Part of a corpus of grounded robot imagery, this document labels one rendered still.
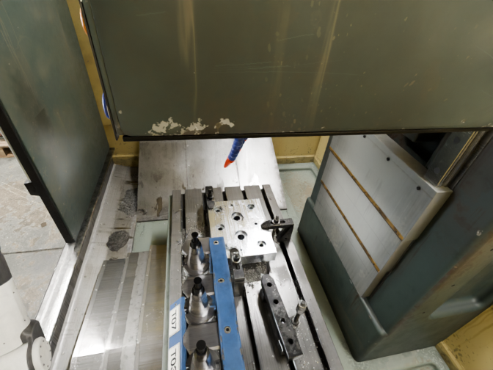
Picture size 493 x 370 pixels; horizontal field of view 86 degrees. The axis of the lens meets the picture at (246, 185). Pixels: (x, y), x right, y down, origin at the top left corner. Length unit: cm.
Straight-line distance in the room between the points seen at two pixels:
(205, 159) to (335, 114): 146
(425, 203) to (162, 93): 66
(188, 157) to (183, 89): 149
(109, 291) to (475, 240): 122
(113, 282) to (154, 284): 19
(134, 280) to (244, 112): 106
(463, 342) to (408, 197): 74
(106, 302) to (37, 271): 126
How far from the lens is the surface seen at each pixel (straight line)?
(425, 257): 88
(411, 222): 82
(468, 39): 41
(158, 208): 163
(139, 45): 28
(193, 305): 58
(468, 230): 78
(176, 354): 89
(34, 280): 243
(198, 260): 64
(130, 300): 122
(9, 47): 115
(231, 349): 59
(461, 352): 144
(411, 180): 80
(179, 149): 181
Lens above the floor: 178
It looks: 40 degrees down
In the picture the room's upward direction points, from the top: 6 degrees clockwise
